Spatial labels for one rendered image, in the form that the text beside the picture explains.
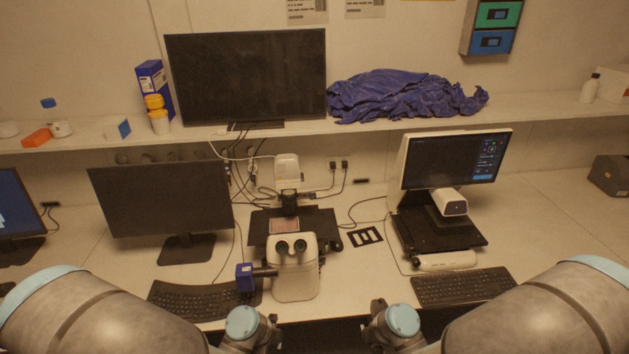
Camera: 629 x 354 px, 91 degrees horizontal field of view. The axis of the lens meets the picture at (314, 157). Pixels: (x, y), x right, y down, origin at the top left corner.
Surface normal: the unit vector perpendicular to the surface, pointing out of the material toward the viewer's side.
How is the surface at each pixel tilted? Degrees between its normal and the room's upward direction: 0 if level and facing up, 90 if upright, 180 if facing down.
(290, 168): 73
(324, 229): 0
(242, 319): 19
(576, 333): 32
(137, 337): 38
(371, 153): 90
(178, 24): 90
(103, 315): 15
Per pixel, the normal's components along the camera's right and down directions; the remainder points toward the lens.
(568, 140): 0.10, 0.50
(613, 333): 0.28, -0.29
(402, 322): 0.11, -0.67
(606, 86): -0.98, 0.11
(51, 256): -0.02, -0.87
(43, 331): -0.26, -0.44
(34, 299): -0.11, -0.74
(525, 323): -0.50, -0.70
